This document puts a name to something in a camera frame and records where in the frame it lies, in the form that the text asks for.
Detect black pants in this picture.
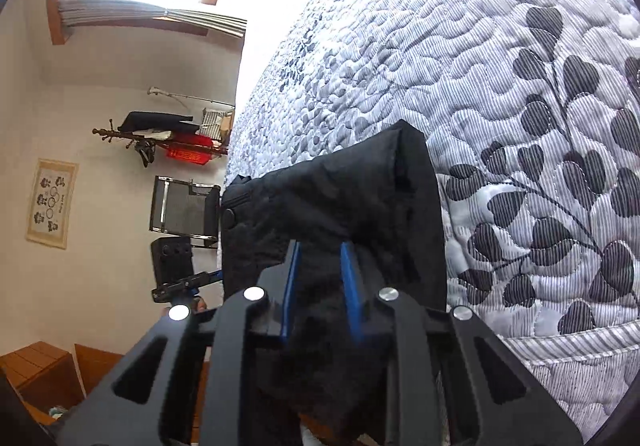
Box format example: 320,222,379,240
221,121,447,445

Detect person's left hand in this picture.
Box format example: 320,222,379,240
162,295,207,316

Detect black metal chair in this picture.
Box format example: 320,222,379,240
149,176,221,249

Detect red bag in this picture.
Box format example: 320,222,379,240
165,133,221,165

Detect wooden coat rack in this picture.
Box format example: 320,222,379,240
92,109,234,167

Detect grey curtain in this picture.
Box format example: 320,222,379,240
58,0,247,38

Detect grey quilted bedspread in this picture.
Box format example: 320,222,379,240
224,0,639,445

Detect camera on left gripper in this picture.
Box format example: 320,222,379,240
150,237,194,287

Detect framed wall picture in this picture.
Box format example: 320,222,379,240
26,159,78,250

